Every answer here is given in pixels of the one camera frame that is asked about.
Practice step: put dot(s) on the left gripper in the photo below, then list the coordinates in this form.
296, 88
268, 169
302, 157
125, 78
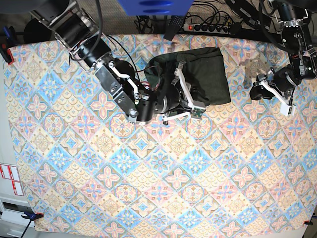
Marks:
282, 81

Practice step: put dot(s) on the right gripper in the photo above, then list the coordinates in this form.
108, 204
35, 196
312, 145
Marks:
165, 77

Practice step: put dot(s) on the dark green long-sleeve shirt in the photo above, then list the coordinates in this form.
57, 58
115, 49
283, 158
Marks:
203, 69

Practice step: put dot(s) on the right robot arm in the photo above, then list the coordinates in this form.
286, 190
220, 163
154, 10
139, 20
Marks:
82, 36

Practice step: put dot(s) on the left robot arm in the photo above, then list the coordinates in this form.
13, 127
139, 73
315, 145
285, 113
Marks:
297, 42

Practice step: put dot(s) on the black remote control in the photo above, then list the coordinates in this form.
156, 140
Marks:
174, 26

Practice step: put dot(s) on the colourful patterned tablecloth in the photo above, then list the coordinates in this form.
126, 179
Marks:
243, 170

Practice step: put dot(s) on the blue plastic storage box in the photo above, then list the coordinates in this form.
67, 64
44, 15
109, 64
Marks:
155, 7

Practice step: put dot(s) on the orange clamp lower right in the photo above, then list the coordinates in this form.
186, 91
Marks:
308, 223

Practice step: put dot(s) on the black round stool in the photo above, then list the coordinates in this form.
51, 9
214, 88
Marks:
35, 32

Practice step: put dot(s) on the red black clamp upper left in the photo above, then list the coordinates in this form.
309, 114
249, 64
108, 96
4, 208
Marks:
4, 47

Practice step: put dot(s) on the white red labels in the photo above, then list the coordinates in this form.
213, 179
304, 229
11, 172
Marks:
10, 172

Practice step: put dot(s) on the blue clamp lower left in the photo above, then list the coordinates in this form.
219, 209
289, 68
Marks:
30, 217

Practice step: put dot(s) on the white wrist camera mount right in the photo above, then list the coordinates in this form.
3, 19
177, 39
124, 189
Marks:
179, 102

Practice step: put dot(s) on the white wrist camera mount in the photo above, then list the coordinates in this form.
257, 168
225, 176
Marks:
287, 108
179, 102

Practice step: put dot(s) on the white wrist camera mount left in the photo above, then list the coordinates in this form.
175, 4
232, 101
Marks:
287, 108

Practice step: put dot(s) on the black power strip red switch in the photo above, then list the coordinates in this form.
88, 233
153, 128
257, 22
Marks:
230, 29

